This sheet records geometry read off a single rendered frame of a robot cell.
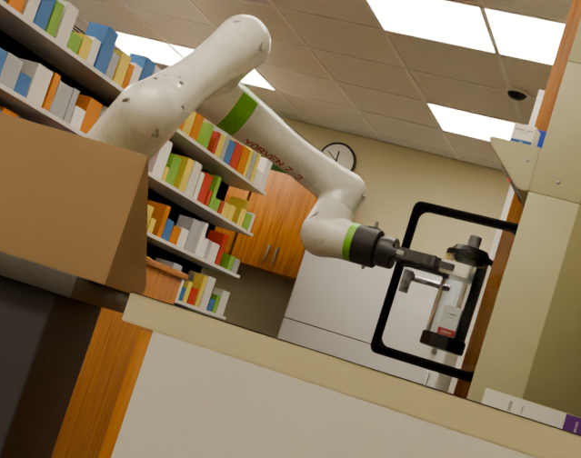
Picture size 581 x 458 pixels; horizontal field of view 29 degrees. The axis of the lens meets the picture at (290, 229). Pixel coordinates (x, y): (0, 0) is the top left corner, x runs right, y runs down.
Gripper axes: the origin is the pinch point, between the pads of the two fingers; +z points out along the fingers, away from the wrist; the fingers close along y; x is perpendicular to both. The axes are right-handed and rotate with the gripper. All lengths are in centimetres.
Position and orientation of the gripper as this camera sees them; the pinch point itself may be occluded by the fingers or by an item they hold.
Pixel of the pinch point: (462, 273)
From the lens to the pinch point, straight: 256.9
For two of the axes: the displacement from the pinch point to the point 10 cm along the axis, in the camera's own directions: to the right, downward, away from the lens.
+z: 9.0, 2.6, -3.4
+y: 2.9, 2.0, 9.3
